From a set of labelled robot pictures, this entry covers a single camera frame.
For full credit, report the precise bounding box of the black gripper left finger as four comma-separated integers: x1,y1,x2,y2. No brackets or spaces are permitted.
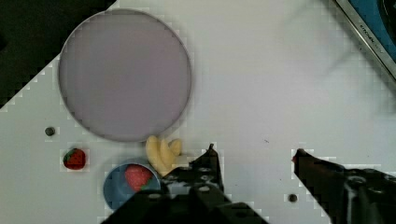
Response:
101,145,269,224

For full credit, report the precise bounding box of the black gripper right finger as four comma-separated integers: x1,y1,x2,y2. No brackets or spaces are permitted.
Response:
292,148,396,224

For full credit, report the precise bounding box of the yellow banana bunch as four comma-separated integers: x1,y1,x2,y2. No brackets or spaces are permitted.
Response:
146,135,182,176

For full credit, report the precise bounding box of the strawberry in blue bowl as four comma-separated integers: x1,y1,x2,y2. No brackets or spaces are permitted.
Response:
124,164,152,191

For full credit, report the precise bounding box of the small blue bowl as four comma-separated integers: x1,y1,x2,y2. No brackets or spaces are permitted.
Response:
103,160,161,211

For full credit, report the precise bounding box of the red strawberry on table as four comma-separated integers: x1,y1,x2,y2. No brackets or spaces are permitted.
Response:
63,148,86,170

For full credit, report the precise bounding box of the round grey plate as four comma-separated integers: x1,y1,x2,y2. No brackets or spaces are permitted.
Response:
58,9,192,142

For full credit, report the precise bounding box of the silver black toaster oven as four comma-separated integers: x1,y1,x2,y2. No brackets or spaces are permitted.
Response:
333,0,396,79

